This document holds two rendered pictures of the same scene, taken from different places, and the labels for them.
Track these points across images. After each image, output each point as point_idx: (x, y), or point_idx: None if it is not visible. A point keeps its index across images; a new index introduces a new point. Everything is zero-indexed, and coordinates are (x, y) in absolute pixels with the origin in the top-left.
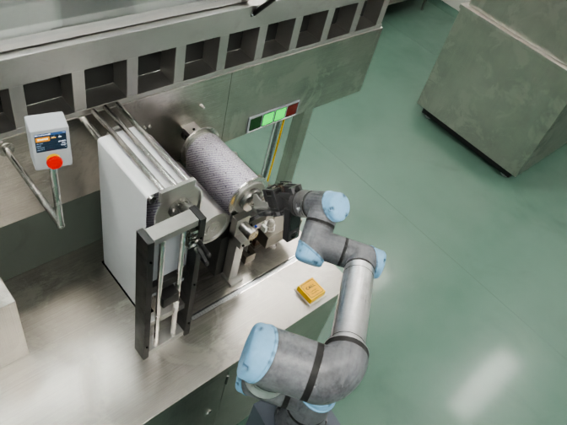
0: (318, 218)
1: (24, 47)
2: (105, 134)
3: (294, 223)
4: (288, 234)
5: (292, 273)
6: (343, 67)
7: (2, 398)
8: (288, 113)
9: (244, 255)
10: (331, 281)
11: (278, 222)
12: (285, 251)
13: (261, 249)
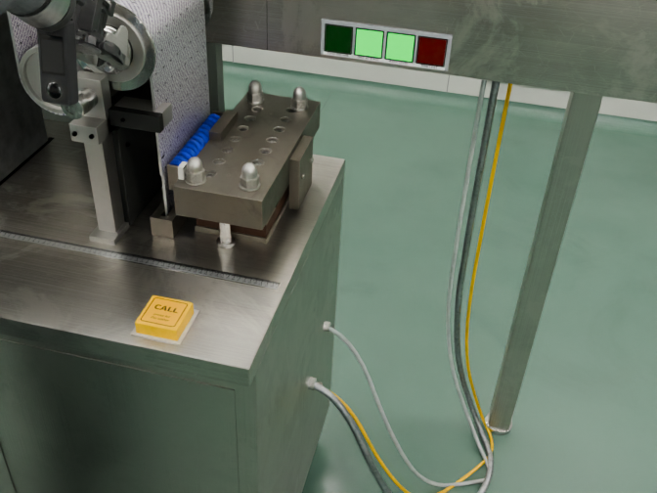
0: (8, 10)
1: None
2: None
3: (50, 58)
4: (41, 80)
5: (188, 287)
6: (582, 2)
7: None
8: (424, 57)
9: (152, 214)
10: (221, 337)
11: (222, 182)
12: (230, 261)
13: (204, 237)
